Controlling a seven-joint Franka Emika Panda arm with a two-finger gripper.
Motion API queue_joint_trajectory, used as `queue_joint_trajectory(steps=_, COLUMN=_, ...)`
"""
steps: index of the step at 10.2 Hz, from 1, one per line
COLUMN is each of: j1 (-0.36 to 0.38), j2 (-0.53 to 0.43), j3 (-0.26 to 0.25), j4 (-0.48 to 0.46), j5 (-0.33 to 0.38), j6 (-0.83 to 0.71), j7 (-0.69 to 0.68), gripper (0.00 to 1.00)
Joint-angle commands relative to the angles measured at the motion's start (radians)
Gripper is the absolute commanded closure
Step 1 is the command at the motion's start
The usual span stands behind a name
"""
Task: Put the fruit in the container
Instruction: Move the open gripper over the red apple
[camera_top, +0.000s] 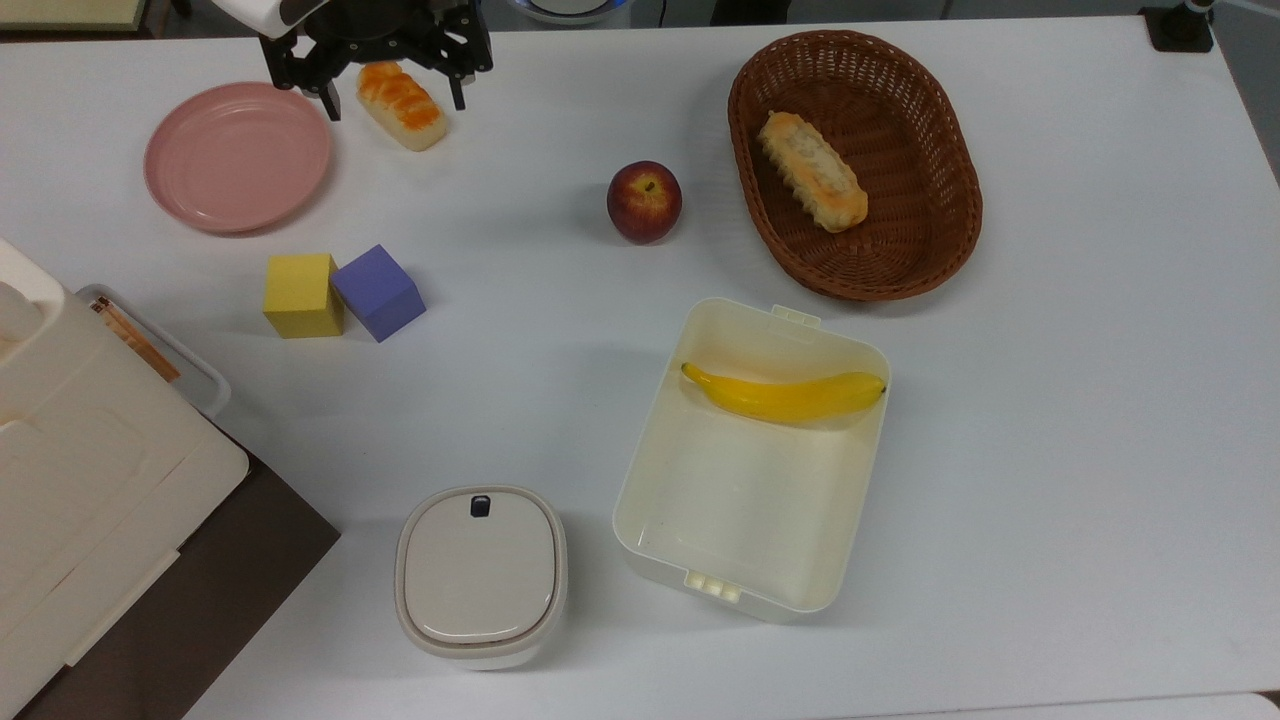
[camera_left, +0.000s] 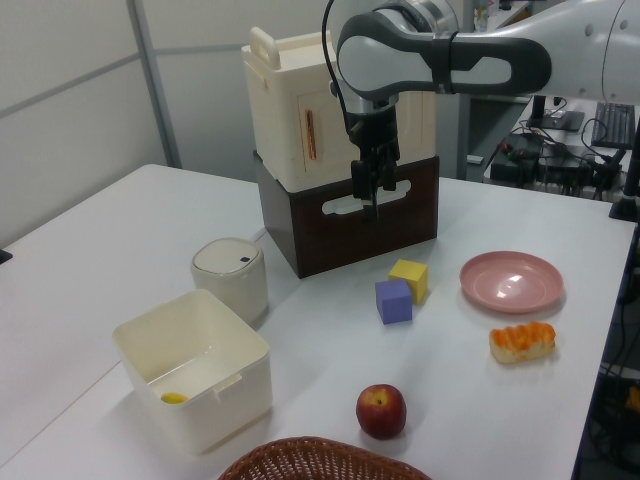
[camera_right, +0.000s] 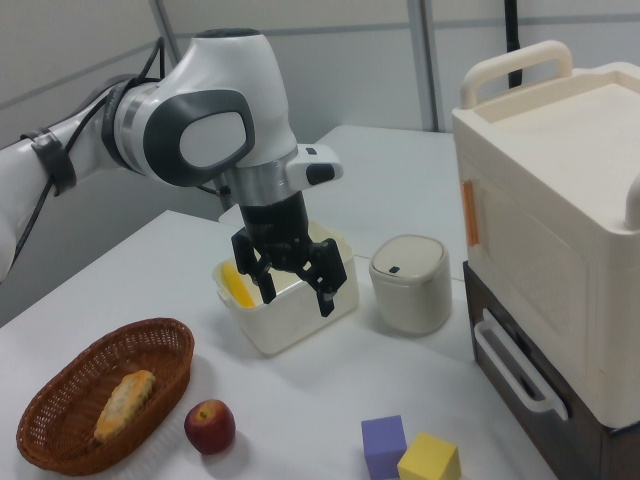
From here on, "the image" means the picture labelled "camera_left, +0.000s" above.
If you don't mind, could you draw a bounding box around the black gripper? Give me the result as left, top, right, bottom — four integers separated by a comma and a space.
345, 102, 402, 223

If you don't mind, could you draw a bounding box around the white open plastic container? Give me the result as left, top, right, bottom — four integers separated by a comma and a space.
111, 288, 273, 457

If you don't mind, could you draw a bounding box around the dark brown wooden box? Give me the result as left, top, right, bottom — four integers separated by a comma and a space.
252, 148, 442, 280

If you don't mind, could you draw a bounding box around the cream toy kitchen cabinet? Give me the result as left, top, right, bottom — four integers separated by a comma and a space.
240, 26, 437, 192

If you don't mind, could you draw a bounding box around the yellow foam cube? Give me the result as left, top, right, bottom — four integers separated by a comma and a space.
387, 258, 430, 305

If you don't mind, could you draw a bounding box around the purple foam cube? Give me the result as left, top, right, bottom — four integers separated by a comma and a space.
374, 278, 414, 326

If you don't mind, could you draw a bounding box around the pink plastic plate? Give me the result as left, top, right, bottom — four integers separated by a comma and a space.
459, 250, 565, 315

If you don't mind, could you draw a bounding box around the small white lidded bin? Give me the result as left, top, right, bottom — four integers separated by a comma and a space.
189, 236, 270, 324

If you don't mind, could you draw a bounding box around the black monitor stand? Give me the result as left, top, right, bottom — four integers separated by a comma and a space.
525, 94, 586, 133

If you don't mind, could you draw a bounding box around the orange topped bread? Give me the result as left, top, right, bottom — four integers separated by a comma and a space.
487, 321, 558, 365

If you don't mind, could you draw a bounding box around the red apple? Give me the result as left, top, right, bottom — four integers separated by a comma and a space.
355, 383, 408, 441

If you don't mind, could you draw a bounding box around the black keyboard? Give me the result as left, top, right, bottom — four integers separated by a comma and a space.
590, 100, 637, 149

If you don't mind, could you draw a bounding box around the brown wicker basket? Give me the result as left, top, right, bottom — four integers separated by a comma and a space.
216, 436, 434, 480

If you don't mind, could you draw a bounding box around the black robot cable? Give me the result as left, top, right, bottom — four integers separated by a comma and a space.
321, 0, 357, 146

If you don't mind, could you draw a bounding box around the black electronics box with cables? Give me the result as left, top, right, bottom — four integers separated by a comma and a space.
489, 132, 626, 201

